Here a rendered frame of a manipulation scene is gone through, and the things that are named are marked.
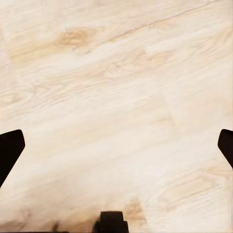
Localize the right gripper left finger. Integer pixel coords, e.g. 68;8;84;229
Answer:
0;129;25;187

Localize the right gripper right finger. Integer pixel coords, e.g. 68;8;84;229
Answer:
217;129;233;168

